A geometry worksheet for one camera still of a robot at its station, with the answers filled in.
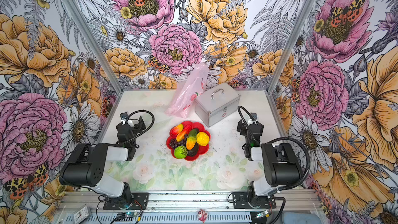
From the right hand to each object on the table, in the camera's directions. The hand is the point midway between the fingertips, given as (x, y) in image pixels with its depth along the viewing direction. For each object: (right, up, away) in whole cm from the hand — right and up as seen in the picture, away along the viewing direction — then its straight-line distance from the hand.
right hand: (248, 123), depth 94 cm
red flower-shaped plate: (-28, -14, -6) cm, 32 cm away
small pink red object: (-27, -36, -27) cm, 53 cm away
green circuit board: (-59, -38, -23) cm, 74 cm away
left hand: (-68, +1, -1) cm, 68 cm away
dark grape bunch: (-43, -11, -5) cm, 45 cm away
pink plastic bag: (-35, +21, -1) cm, 41 cm away
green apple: (-38, -13, -15) cm, 43 cm away
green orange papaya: (-33, -7, -9) cm, 35 cm away
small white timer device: (-80, -37, -25) cm, 92 cm away
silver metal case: (-19, +11, 0) cm, 22 cm away
